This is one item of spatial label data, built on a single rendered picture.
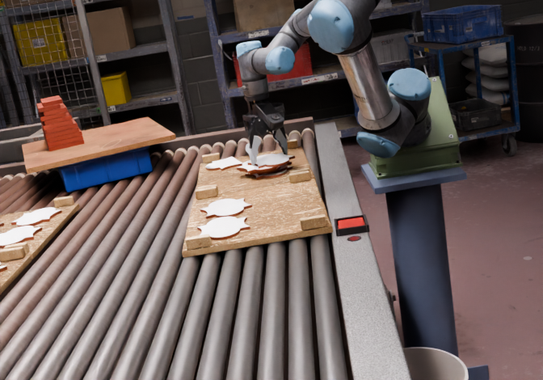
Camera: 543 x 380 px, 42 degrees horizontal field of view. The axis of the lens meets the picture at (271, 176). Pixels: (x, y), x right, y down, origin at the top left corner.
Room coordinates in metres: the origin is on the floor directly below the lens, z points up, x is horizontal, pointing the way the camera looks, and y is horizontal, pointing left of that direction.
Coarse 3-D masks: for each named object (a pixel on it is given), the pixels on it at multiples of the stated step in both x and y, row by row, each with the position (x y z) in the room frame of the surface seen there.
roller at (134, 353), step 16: (176, 240) 1.66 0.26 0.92; (176, 256) 1.56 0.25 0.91; (160, 272) 1.46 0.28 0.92; (176, 272) 1.50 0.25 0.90; (160, 288) 1.38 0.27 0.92; (144, 304) 1.32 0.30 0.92; (160, 304) 1.32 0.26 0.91; (144, 320) 1.24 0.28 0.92; (144, 336) 1.18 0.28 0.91; (128, 352) 1.12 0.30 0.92; (144, 352) 1.14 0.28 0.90; (128, 368) 1.07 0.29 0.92
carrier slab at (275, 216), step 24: (240, 192) 1.92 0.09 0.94; (264, 192) 1.88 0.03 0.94; (288, 192) 1.84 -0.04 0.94; (312, 192) 1.81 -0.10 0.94; (192, 216) 1.78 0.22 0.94; (240, 216) 1.71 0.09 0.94; (264, 216) 1.68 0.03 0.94; (288, 216) 1.65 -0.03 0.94; (312, 216) 1.62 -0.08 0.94; (216, 240) 1.56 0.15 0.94; (240, 240) 1.54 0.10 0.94; (264, 240) 1.53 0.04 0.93
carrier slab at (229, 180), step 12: (300, 156) 2.21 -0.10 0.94; (204, 168) 2.27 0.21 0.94; (228, 168) 2.22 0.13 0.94; (300, 168) 2.07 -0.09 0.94; (204, 180) 2.12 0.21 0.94; (216, 180) 2.09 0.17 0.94; (228, 180) 2.07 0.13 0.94; (240, 180) 2.05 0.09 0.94; (252, 180) 2.02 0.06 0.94; (264, 180) 2.00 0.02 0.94; (276, 180) 1.98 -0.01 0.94; (288, 180) 1.96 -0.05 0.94; (228, 192) 1.94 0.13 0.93
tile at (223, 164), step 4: (220, 160) 2.31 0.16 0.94; (224, 160) 2.30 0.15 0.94; (228, 160) 2.29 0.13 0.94; (232, 160) 2.28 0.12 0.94; (236, 160) 2.27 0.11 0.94; (208, 164) 2.28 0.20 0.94; (212, 164) 2.27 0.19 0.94; (216, 164) 2.26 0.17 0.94; (220, 164) 2.25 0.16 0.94; (224, 164) 2.25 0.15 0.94; (228, 164) 2.24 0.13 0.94; (232, 164) 2.23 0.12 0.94; (236, 164) 2.22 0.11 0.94; (240, 164) 2.22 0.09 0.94; (208, 168) 2.23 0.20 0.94; (212, 168) 2.23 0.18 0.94; (216, 168) 2.22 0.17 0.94; (220, 168) 2.22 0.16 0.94; (224, 168) 2.21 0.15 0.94
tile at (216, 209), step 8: (224, 200) 1.85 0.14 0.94; (232, 200) 1.84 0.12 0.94; (240, 200) 1.82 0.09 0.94; (208, 208) 1.80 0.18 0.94; (216, 208) 1.79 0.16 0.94; (224, 208) 1.78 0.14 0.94; (232, 208) 1.76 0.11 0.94; (240, 208) 1.75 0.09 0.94; (248, 208) 1.77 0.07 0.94; (208, 216) 1.74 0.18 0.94; (216, 216) 1.74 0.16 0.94; (224, 216) 1.72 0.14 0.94; (232, 216) 1.72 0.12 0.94
